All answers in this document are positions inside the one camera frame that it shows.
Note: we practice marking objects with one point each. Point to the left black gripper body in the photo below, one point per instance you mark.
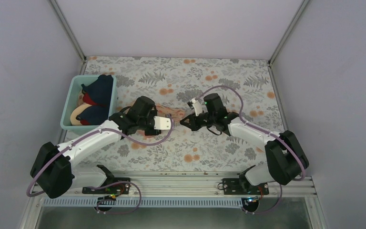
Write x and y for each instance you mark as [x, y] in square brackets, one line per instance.
[142, 122]

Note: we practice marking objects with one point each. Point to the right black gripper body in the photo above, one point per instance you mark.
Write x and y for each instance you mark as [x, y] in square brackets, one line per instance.
[211, 117]

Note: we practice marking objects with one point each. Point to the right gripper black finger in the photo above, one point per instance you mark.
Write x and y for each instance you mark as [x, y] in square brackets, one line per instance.
[188, 120]
[191, 125]

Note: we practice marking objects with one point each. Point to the peach floral mesh laundry bag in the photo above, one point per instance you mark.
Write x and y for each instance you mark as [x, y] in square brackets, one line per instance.
[176, 113]

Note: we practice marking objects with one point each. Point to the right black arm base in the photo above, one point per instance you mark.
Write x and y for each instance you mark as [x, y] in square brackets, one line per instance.
[244, 188]

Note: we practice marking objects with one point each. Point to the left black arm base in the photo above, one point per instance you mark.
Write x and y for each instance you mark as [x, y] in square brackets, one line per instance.
[111, 192]

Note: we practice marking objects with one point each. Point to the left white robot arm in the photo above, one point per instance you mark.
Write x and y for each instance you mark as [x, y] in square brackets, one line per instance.
[56, 168]

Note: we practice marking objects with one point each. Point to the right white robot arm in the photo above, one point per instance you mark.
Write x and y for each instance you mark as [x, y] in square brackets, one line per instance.
[285, 157]

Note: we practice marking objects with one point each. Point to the navy red bra upper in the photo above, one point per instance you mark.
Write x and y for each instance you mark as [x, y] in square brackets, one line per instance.
[99, 92]

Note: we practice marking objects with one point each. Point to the navy beige bra lower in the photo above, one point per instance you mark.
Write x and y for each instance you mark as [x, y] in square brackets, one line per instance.
[87, 114]

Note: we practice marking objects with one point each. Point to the floral patterned table mat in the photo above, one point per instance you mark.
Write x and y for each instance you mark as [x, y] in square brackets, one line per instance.
[245, 87]

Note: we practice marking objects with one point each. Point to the light blue plastic bin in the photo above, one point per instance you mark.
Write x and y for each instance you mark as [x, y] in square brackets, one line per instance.
[74, 99]

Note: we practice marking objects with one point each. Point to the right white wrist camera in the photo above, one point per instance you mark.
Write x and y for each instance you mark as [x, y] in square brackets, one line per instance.
[195, 105]

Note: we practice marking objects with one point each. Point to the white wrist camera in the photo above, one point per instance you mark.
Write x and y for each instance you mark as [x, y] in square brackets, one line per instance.
[162, 123]
[195, 105]

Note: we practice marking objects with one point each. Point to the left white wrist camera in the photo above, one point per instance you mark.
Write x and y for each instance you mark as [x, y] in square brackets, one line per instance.
[162, 123]

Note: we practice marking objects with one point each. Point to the aluminium front rail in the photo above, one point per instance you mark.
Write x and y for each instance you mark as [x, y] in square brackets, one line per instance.
[199, 185]

